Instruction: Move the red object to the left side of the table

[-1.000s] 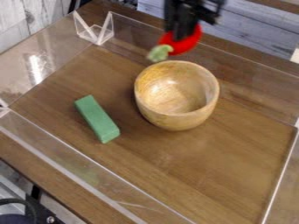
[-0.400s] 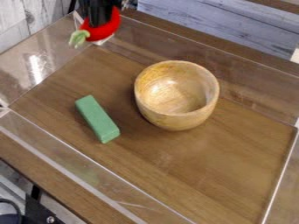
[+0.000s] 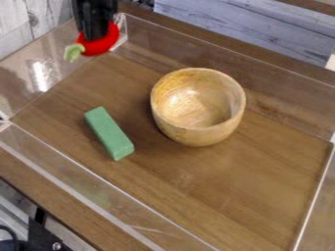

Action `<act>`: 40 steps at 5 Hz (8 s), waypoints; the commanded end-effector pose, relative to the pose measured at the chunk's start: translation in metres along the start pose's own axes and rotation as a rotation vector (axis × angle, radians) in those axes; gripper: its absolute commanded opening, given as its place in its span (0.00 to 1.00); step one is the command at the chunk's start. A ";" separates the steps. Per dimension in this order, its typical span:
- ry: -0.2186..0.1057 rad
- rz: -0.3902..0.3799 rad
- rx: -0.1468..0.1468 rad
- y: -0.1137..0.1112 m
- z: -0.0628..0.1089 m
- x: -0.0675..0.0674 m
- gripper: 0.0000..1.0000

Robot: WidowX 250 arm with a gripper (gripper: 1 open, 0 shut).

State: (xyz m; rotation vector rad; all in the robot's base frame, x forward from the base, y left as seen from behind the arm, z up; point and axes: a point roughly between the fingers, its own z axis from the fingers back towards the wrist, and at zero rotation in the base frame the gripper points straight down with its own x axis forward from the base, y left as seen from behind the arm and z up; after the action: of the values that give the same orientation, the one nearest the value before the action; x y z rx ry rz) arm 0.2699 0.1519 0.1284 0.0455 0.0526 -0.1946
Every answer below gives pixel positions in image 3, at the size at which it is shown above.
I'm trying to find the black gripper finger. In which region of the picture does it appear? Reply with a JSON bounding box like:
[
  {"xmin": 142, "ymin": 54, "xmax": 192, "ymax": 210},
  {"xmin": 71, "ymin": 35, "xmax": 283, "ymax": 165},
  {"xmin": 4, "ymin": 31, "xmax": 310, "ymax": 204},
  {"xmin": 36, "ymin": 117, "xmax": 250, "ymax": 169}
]
[
  {"xmin": 83, "ymin": 0, "xmax": 118, "ymax": 41},
  {"xmin": 71, "ymin": 0, "xmax": 86, "ymax": 32}
]

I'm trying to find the red plush strawberry toy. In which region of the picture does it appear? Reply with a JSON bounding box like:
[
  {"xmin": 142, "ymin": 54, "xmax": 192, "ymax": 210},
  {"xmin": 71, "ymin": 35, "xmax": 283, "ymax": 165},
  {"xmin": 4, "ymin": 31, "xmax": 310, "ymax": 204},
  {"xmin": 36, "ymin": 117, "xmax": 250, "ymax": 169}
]
[{"xmin": 63, "ymin": 22, "xmax": 120, "ymax": 63}]

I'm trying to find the wooden bowl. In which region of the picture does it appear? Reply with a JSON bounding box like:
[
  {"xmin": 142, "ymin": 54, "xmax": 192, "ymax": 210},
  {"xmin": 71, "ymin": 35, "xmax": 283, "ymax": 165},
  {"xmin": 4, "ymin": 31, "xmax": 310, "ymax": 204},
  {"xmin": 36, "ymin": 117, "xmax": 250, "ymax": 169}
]
[{"xmin": 151, "ymin": 68, "xmax": 247, "ymax": 147}]

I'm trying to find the green rectangular block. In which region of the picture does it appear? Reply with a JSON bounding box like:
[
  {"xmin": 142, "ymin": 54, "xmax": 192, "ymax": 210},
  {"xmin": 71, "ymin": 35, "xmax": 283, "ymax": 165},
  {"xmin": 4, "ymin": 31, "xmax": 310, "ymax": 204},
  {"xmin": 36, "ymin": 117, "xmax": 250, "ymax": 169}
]
[{"xmin": 84, "ymin": 107, "xmax": 135, "ymax": 161}]

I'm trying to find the clear acrylic corner bracket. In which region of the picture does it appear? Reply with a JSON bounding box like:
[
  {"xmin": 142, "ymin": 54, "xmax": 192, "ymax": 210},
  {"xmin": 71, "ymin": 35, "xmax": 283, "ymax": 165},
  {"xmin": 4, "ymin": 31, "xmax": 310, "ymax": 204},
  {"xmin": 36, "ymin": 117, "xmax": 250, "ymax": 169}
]
[{"xmin": 80, "ymin": 12, "xmax": 130, "ymax": 52}]

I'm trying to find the clear acrylic tray wall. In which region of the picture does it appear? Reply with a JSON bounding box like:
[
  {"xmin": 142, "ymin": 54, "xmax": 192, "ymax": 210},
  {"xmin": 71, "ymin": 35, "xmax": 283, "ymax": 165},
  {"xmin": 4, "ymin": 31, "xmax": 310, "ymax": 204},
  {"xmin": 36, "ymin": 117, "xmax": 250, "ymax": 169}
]
[{"xmin": 0, "ymin": 14, "xmax": 335, "ymax": 251}]

